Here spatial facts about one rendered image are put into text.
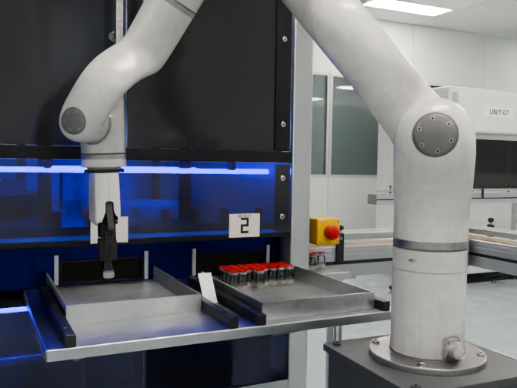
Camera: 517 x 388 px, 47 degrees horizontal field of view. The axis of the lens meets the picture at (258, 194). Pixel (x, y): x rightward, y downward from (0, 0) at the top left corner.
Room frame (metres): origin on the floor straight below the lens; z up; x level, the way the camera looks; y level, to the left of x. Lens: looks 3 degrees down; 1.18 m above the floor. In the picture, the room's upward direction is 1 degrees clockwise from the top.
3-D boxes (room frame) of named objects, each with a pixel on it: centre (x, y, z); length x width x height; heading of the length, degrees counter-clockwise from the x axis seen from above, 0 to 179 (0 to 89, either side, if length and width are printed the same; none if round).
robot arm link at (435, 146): (0.95, -0.28, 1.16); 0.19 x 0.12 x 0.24; 165
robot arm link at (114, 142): (1.13, 0.30, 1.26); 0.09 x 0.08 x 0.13; 169
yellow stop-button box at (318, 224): (1.63, -0.18, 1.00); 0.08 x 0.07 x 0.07; 26
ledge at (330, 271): (1.68, -0.17, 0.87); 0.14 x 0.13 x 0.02; 26
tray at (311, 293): (1.32, -0.05, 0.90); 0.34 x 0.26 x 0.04; 25
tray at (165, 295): (1.27, 0.30, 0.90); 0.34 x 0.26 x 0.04; 26
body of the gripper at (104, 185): (1.14, 0.30, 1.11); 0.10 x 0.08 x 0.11; 23
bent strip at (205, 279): (1.21, 0.08, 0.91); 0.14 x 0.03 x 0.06; 26
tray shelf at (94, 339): (1.28, 0.12, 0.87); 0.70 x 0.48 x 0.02; 116
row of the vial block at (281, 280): (1.41, -0.01, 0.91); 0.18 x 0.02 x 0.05; 115
